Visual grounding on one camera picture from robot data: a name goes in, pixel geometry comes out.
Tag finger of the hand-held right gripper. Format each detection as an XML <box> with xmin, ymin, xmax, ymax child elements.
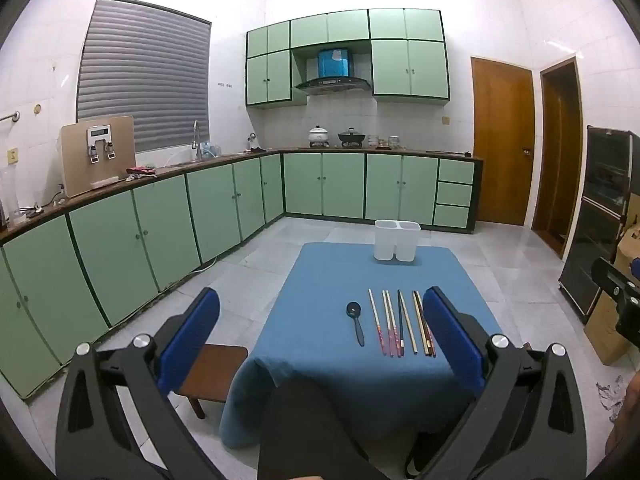
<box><xmin>591</xmin><ymin>257</ymin><xmax>640</xmax><ymax>306</ymax></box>

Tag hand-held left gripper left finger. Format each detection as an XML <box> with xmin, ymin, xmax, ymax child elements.
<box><xmin>54</xmin><ymin>287</ymin><xmax>221</xmax><ymax>480</ymax></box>

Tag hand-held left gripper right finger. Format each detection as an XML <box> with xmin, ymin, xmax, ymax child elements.
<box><xmin>405</xmin><ymin>286</ymin><xmax>587</xmax><ymax>480</ymax></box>

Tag row of chopsticks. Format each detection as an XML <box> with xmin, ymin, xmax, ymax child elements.
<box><xmin>368</xmin><ymin>288</ymin><xmax>437</xmax><ymax>358</ymax></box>

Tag white plastic utensil holder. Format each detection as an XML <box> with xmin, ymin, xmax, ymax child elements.
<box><xmin>374</xmin><ymin>219</ymin><xmax>422</xmax><ymax>263</ymax></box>

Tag person's right forearm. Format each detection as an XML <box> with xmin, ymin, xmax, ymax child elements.
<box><xmin>605</xmin><ymin>371</ymin><xmax>640</xmax><ymax>457</ymax></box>

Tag cardboard box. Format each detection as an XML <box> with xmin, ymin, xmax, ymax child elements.
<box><xmin>584</xmin><ymin>220</ymin><xmax>640</xmax><ymax>366</ymax></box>

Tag brown wooden stool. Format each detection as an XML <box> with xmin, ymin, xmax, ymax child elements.
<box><xmin>177</xmin><ymin>345</ymin><xmax>249</xmax><ymax>420</ymax></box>

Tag crumpled plastic wrap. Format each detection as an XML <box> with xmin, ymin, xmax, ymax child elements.
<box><xmin>594</xmin><ymin>377</ymin><xmax>627</xmax><ymax>412</ymax></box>

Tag black glass cabinet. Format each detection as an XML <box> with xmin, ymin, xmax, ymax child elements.
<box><xmin>557</xmin><ymin>125</ymin><xmax>640</xmax><ymax>326</ymax></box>

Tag black spoon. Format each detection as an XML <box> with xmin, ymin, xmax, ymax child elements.
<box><xmin>346</xmin><ymin>302</ymin><xmax>366</xmax><ymax>347</ymax></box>

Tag green base cabinets with counter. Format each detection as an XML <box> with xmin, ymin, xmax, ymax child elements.
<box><xmin>0</xmin><ymin>150</ymin><xmax>484</xmax><ymax>401</ymax></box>

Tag blue tablecloth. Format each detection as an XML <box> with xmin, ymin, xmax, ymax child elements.
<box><xmin>220</xmin><ymin>242</ymin><xmax>493</xmax><ymax>450</ymax></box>

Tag brown wooden door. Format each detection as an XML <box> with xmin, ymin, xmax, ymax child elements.
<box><xmin>471</xmin><ymin>56</ymin><xmax>537</xmax><ymax>227</ymax></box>

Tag beige water dispenser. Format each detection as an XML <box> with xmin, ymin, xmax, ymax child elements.
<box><xmin>60</xmin><ymin>115</ymin><xmax>136</xmax><ymax>198</ymax></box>

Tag clear plastic jug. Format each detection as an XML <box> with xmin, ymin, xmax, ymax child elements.
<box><xmin>0</xmin><ymin>169</ymin><xmax>24</xmax><ymax>226</ymax></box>

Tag grey window blind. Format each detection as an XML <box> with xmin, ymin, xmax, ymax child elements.
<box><xmin>76</xmin><ymin>0</ymin><xmax>212</xmax><ymax>154</ymax></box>

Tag range hood with blue film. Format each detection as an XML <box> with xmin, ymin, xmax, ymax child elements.
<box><xmin>295</xmin><ymin>47</ymin><xmax>372</xmax><ymax>96</ymax></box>

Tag brown wooden doorway frame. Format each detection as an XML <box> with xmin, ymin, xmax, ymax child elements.
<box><xmin>531</xmin><ymin>57</ymin><xmax>585</xmax><ymax>261</ymax></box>

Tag green wall cabinets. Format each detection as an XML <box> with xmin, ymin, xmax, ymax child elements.
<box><xmin>245</xmin><ymin>8</ymin><xmax>451</xmax><ymax>109</ymax></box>

